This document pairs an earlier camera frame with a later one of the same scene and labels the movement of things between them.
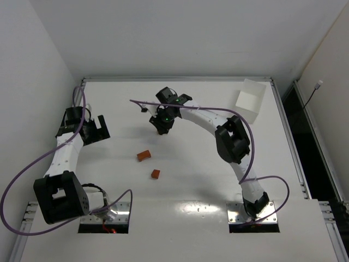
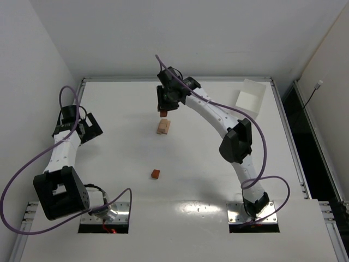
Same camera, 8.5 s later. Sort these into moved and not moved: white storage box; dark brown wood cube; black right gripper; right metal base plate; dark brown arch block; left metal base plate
Moved: dark brown arch block; black right gripper
Not moved: left metal base plate; right metal base plate; white storage box; dark brown wood cube
